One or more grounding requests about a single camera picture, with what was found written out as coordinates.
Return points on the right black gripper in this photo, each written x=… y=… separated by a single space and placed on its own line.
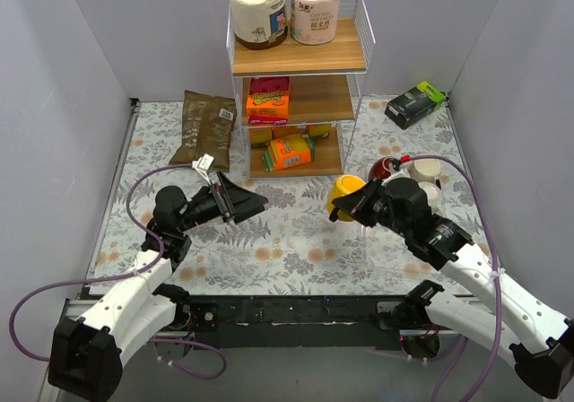
x=370 y=202

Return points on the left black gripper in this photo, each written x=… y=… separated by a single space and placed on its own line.
x=224 y=201

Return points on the yellow mug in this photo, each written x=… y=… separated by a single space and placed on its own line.
x=344 y=185

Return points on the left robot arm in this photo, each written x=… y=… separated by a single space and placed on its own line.
x=88 y=354

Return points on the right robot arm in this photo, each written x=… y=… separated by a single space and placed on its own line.
x=535 y=339

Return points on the dark red mug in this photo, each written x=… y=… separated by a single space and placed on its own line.
x=384 y=168

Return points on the cream mug upside down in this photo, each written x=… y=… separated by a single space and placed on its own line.
x=425 y=170

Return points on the white speckled mug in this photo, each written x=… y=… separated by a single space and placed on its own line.
x=434 y=196

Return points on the clear acrylic tray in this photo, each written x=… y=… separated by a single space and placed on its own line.
x=387 y=251

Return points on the floral table mat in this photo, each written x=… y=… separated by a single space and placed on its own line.
x=292 y=247

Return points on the orange yellow green sponge pack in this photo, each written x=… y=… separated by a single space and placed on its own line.
x=289 y=151

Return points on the brown coffee bag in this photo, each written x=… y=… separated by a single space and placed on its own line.
x=207 y=125

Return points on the orange red sponge pack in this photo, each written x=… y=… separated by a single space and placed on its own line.
x=268 y=101

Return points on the black green box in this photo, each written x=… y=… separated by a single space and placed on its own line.
x=409 y=107

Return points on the beige wrapped toilet paper roll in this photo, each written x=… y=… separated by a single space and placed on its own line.
x=259 y=24

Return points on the white wrapped toilet paper roll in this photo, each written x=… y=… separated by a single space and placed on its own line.
x=314 y=22

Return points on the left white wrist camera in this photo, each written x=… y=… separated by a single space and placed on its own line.
x=202 y=167

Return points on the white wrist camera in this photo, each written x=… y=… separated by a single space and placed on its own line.
x=401 y=162
x=202 y=167

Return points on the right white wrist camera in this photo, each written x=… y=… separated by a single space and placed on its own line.
x=401 y=162

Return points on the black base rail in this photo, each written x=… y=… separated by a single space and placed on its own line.
x=226 y=321

